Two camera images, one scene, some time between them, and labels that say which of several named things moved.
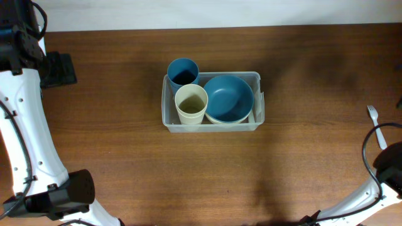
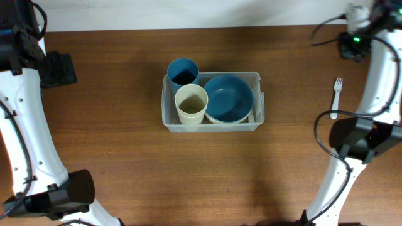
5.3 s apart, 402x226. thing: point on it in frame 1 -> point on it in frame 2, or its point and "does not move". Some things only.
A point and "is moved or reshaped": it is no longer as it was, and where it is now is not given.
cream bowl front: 239,121 does not move
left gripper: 65,73 does not move
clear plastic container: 223,102 does not move
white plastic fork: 374,115 is moved or reshaped
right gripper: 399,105 -> 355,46
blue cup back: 183,71 does not move
